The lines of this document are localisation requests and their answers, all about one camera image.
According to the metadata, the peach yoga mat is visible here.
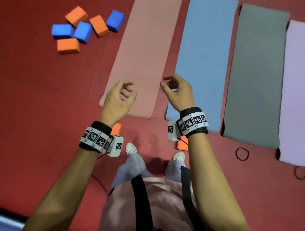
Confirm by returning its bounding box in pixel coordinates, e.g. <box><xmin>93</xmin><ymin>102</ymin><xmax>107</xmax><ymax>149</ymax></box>
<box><xmin>99</xmin><ymin>0</ymin><xmax>183</xmax><ymax>120</ymax></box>

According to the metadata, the lilac yoga mat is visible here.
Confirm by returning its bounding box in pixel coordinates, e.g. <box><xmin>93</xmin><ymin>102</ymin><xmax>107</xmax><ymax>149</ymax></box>
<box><xmin>277</xmin><ymin>20</ymin><xmax>305</xmax><ymax>167</ymax></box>

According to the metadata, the green yoga mat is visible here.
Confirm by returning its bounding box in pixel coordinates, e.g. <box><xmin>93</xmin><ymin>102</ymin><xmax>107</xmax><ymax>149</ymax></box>
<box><xmin>221</xmin><ymin>3</ymin><xmax>291</xmax><ymax>150</ymax></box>

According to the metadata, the black harness strap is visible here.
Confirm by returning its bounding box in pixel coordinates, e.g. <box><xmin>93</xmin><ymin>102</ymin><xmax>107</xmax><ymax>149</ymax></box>
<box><xmin>180</xmin><ymin>166</ymin><xmax>203</xmax><ymax>231</ymax></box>
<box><xmin>131</xmin><ymin>174</ymin><xmax>153</xmax><ymax>231</ymax></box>

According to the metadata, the person's white shoe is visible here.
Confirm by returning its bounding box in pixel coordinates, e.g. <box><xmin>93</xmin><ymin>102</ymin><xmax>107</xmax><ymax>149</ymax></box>
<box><xmin>125</xmin><ymin>142</ymin><xmax>138</xmax><ymax>156</ymax></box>
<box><xmin>172</xmin><ymin>151</ymin><xmax>186</xmax><ymax>162</ymax></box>

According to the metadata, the black elastic band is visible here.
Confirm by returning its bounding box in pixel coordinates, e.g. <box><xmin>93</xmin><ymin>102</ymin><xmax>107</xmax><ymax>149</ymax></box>
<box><xmin>294</xmin><ymin>165</ymin><xmax>305</xmax><ymax>180</ymax></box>
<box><xmin>235</xmin><ymin>147</ymin><xmax>250</xmax><ymax>162</ymax></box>

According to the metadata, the person's left forearm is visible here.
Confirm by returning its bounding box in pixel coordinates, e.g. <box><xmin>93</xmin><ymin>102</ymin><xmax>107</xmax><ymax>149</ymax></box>
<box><xmin>23</xmin><ymin>148</ymin><xmax>98</xmax><ymax>231</ymax></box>

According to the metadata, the person's pink shirt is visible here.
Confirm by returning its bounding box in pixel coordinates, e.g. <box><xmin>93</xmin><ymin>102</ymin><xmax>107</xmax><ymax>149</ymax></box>
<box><xmin>99</xmin><ymin>177</ymin><xmax>199</xmax><ymax>231</ymax></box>

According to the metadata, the person's right forearm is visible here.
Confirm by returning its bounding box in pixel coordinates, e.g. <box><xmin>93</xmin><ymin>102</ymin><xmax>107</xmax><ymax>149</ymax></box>
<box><xmin>188</xmin><ymin>133</ymin><xmax>251</xmax><ymax>231</ymax></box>

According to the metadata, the person's left hand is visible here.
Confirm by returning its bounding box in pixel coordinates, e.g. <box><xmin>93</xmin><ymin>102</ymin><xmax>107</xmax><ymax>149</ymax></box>
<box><xmin>99</xmin><ymin>80</ymin><xmax>138</xmax><ymax>128</ymax></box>

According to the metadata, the light blue yoga mat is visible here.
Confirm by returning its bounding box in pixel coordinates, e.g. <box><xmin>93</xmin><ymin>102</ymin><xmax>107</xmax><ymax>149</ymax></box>
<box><xmin>165</xmin><ymin>0</ymin><xmax>239</xmax><ymax>133</ymax></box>

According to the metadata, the person's right hand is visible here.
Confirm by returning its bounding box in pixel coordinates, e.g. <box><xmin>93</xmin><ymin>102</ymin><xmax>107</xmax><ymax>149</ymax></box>
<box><xmin>159</xmin><ymin>74</ymin><xmax>196</xmax><ymax>113</ymax></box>

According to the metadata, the black wristband with marker tags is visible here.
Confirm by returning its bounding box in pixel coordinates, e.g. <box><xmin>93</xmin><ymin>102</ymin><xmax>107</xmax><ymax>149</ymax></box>
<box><xmin>176</xmin><ymin>107</ymin><xmax>209</xmax><ymax>138</ymax></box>
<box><xmin>78</xmin><ymin>121</ymin><xmax>112</xmax><ymax>154</ymax></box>

